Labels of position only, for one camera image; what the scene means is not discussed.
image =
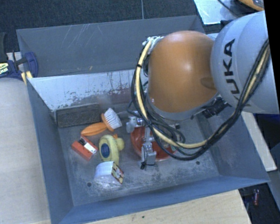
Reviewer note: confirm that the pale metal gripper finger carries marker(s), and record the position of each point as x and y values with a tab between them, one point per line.
148	157
134	124

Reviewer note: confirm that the red bowl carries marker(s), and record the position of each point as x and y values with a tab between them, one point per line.
136	142

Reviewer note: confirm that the grey metal bin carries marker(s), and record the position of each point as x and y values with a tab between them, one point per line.
140	184

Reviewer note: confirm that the yellow toy with blue oval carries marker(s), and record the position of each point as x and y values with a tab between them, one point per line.
109	150

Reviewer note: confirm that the orange brush with white bristles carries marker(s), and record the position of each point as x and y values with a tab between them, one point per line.
98	127

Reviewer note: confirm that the small orange box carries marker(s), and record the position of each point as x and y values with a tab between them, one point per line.
83	148

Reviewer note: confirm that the pale wood board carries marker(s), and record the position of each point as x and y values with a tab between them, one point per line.
13	154

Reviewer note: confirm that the black cylinder on white bracket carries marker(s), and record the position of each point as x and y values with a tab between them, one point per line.
213	108

